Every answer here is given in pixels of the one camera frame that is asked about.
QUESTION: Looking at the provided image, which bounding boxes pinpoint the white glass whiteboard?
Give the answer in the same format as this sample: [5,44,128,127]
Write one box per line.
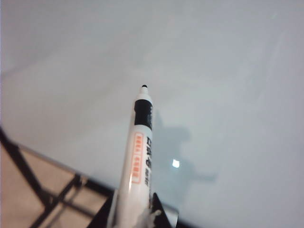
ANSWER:
[0,0,304,228]

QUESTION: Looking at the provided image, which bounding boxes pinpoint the white black whiteboard marker pen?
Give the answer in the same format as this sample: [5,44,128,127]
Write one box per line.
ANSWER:
[111,84,158,228]

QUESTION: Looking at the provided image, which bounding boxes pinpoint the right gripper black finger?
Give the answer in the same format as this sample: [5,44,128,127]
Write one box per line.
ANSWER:
[151,192,179,228]

